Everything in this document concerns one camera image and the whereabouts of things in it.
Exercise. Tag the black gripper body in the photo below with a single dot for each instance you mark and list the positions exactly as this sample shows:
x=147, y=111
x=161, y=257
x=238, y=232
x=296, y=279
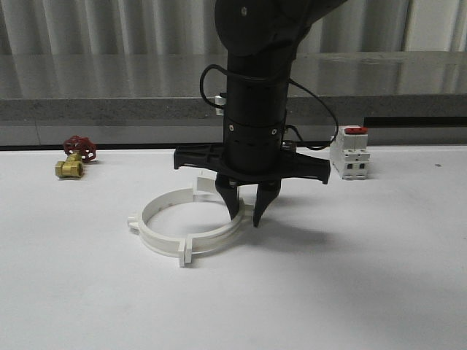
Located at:
x=251, y=155

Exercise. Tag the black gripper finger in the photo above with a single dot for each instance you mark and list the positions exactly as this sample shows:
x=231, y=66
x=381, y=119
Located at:
x=266, y=193
x=228, y=190

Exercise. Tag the white half-ring pipe clamp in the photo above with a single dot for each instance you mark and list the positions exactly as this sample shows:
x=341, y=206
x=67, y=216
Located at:
x=158, y=242
x=212, y=240

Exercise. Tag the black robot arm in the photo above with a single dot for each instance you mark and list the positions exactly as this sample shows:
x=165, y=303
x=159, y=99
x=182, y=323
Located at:
x=261, y=38

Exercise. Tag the brass valve red handwheel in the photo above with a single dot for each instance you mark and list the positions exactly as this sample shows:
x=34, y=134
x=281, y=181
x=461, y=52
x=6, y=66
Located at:
x=79, y=150

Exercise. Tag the grey stone counter ledge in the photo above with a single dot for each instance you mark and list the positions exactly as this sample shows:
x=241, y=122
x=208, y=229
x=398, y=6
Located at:
x=401, y=97

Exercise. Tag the grey corrugated curtain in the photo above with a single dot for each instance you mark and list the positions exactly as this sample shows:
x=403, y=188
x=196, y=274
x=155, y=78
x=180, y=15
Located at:
x=188, y=28

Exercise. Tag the white circuit breaker red switch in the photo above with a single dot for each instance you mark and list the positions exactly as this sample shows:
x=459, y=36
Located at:
x=348, y=152

